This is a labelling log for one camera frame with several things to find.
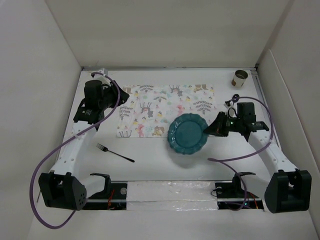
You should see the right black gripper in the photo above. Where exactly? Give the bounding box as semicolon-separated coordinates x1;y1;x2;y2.
202;111;243;137

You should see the patterned white cloth napkin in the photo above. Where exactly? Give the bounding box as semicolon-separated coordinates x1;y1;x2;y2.
117;84;217;138

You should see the teal scalloped plate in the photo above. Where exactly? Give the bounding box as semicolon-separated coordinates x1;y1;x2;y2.
167;113;209;155

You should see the black spoon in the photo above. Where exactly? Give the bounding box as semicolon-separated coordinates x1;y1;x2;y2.
231;94;240;103

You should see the brown paper cup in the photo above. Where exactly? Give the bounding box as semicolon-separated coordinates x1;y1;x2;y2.
231;69;249;88

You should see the black fork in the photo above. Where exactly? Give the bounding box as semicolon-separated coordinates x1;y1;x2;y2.
96;143;135;163

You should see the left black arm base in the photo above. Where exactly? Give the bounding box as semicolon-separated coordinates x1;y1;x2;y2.
82;181;128;211

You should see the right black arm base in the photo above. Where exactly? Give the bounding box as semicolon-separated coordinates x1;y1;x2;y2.
210;181;265;211

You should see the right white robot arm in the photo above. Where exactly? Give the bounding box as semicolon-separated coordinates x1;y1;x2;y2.
203;102;312;214

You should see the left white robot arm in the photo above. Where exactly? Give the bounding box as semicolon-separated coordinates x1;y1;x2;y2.
38;79;129;211

